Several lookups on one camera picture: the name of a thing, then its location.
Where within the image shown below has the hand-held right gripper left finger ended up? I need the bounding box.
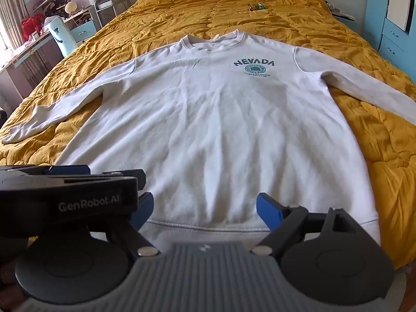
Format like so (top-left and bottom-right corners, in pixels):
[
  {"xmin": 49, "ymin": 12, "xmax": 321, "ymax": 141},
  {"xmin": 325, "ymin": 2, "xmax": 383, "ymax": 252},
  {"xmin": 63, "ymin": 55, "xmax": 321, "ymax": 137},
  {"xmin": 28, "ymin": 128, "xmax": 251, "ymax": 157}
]
[{"xmin": 112, "ymin": 192, "xmax": 160, "ymax": 258}]

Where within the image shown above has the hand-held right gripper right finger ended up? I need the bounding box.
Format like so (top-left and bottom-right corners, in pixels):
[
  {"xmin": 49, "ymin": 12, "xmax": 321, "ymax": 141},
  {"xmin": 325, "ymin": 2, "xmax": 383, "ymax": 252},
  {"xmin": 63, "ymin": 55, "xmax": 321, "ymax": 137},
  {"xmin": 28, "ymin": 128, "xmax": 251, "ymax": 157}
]
[{"xmin": 250, "ymin": 193, "xmax": 370, "ymax": 257}]

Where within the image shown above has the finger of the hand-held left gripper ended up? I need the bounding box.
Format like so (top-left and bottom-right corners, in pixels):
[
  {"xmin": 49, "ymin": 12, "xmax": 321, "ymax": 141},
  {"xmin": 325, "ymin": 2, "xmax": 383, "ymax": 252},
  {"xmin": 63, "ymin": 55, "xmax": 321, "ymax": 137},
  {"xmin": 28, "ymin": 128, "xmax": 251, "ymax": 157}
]
[
  {"xmin": 89, "ymin": 169, "xmax": 147, "ymax": 202},
  {"xmin": 0, "ymin": 165, "xmax": 91, "ymax": 179}
]

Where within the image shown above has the white printed sweatshirt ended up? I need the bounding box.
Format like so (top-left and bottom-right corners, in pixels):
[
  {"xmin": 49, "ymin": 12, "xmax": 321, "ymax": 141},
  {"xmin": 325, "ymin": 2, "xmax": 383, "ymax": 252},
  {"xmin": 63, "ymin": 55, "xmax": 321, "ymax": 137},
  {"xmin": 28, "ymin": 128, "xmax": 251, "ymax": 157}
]
[{"xmin": 2, "ymin": 30, "xmax": 416, "ymax": 252}]

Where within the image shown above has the wooden desk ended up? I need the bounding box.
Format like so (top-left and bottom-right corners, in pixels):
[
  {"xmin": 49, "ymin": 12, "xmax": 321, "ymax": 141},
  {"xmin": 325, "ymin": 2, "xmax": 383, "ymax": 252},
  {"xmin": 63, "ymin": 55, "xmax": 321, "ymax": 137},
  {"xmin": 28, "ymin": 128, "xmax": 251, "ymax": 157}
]
[{"xmin": 0, "ymin": 32, "xmax": 57, "ymax": 101}]

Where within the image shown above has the light blue chair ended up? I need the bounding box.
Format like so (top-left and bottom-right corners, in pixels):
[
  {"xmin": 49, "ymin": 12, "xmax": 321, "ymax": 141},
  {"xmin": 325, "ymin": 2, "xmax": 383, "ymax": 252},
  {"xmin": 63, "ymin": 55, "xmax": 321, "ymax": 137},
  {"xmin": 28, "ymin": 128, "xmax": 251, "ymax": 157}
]
[{"xmin": 44, "ymin": 16, "xmax": 79, "ymax": 56}]

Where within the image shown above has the red bag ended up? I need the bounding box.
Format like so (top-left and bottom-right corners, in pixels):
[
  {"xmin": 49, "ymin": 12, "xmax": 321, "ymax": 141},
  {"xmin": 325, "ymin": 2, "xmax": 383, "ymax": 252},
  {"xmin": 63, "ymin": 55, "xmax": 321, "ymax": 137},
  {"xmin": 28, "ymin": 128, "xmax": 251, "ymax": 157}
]
[{"xmin": 21, "ymin": 14, "xmax": 45, "ymax": 36}]

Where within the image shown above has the curtain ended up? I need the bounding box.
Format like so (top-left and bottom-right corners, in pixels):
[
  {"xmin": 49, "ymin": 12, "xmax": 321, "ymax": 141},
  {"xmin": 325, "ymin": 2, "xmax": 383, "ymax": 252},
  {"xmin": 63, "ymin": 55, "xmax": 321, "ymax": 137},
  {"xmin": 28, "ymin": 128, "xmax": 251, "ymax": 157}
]
[{"xmin": 0, "ymin": 0, "xmax": 23, "ymax": 51}]

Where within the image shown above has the mustard yellow quilt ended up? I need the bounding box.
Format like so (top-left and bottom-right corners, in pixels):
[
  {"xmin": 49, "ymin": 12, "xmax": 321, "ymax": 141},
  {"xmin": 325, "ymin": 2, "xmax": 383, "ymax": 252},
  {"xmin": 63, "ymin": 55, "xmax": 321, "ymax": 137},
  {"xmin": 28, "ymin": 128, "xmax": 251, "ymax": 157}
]
[{"xmin": 0, "ymin": 0, "xmax": 416, "ymax": 267}]

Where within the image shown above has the blue drawer cabinet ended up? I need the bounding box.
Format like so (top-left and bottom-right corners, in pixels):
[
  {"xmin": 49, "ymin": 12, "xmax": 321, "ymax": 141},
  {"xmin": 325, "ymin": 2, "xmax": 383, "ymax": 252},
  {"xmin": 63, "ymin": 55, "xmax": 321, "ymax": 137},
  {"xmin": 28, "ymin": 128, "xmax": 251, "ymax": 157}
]
[{"xmin": 363, "ymin": 0, "xmax": 416, "ymax": 72}]

